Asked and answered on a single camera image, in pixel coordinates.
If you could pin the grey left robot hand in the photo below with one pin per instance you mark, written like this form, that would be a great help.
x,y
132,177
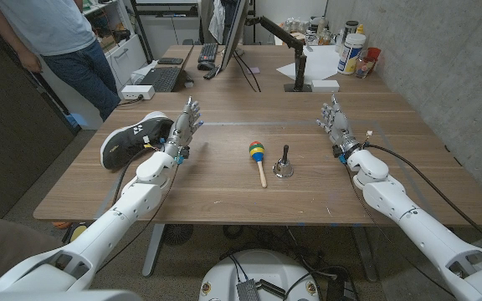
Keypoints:
x,y
182,127

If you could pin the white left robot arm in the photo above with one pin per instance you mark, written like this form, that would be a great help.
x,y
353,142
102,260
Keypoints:
x,y
111,221

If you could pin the white hanging cloth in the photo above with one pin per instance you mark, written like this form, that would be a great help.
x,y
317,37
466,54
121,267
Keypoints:
x,y
217,18

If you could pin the dark bottle with black cap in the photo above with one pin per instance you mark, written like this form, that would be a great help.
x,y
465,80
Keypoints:
x,y
350,28

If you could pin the dark brown cabinet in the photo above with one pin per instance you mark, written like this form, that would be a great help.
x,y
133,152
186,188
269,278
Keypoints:
x,y
6,146

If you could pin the black computer mouse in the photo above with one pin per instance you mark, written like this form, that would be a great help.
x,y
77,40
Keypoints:
x,y
205,66

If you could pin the black keyboard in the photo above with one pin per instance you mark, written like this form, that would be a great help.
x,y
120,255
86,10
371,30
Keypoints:
x,y
208,52

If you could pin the red plastic cup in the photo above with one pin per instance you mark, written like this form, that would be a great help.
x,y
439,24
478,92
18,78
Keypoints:
x,y
374,53

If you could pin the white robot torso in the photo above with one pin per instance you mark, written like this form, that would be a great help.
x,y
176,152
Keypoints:
x,y
262,267

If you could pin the white power box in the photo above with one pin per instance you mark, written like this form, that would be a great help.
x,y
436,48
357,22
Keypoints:
x,y
137,92

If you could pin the brown chair cushion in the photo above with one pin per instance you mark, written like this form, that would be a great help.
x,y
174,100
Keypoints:
x,y
2,246

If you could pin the black computer monitor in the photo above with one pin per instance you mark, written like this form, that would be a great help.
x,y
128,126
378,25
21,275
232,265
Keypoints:
x,y
234,29

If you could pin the black sneaker with white sole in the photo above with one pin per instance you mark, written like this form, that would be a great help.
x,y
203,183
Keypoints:
x,y
128,142

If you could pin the black phone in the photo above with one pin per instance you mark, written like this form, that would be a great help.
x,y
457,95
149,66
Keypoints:
x,y
170,61

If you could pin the grey finned module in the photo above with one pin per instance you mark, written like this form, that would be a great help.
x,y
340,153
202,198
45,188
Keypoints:
x,y
247,290

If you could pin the grey table leg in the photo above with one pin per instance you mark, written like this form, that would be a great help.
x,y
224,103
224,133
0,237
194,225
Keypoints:
x,y
365,251
153,251

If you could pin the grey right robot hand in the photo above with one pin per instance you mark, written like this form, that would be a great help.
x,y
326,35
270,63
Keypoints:
x,y
341,129

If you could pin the yellow bottle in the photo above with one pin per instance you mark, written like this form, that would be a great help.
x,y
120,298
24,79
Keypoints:
x,y
360,29

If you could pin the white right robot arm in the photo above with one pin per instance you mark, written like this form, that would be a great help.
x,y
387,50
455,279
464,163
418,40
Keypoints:
x,y
412,217

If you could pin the white paper sheet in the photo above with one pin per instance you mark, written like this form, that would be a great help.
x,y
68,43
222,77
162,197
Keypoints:
x,y
320,62

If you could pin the colourful striped wooden maraca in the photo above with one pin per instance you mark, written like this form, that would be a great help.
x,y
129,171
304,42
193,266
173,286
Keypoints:
x,y
257,151

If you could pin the white flat box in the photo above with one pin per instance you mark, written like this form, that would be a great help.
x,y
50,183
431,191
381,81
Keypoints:
x,y
324,85

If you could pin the black laptop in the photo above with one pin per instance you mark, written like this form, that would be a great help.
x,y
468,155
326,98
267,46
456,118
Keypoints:
x,y
163,78

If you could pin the white wipes canister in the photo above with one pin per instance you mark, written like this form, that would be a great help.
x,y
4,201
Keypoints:
x,y
351,53

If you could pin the person in grey shirt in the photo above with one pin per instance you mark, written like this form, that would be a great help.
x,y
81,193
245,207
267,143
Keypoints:
x,y
52,25

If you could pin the white drawer cabinet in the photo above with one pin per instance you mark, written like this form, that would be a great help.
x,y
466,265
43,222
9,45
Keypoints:
x,y
126,58

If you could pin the black round fan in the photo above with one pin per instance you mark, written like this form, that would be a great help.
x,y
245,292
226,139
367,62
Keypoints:
x,y
177,233

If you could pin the clear plastic cup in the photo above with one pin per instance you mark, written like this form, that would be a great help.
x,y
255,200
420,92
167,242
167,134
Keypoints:
x,y
363,67

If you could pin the black remote control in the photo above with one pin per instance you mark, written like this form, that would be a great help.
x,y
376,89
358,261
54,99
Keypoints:
x,y
211,73

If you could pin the pink sticky note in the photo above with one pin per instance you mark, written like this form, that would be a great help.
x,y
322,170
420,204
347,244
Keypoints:
x,y
253,70

